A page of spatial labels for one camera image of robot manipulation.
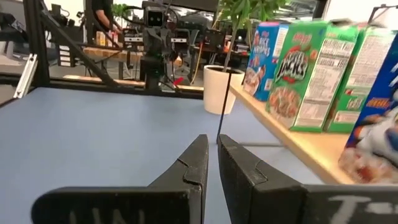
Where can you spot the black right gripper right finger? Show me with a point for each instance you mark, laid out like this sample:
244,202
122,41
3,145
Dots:
264,202

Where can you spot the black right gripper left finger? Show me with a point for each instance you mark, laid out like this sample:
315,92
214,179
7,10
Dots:
140,205

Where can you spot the blue Rice Krispies cereal box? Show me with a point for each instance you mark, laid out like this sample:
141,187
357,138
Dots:
262,59

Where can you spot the blue Frosted Flakes cereal box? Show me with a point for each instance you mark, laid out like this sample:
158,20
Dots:
376,133

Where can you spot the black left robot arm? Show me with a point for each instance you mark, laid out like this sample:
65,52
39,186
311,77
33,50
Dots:
154,73

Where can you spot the small background green plant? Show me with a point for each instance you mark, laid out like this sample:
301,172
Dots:
119,9

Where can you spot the wooden workbench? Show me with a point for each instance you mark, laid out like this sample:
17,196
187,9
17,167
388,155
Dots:
102,53

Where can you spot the person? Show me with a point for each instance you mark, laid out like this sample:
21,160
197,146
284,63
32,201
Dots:
104,15

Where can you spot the white plant pot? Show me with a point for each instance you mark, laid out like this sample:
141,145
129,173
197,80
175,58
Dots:
217,93

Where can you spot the blue-grey table mat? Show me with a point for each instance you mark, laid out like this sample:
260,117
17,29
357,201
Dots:
93,140

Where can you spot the green leafy plant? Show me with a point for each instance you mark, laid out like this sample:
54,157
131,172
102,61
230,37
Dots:
245,12

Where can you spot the silver aluminium extrusion bar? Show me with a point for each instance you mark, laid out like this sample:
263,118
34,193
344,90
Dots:
26,76

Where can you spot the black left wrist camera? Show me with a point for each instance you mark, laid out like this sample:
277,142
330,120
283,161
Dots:
154,18

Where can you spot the wooden shelf with black frame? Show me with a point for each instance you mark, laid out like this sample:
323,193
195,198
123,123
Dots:
311,152

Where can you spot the black metal table frame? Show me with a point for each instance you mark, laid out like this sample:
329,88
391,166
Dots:
37,46

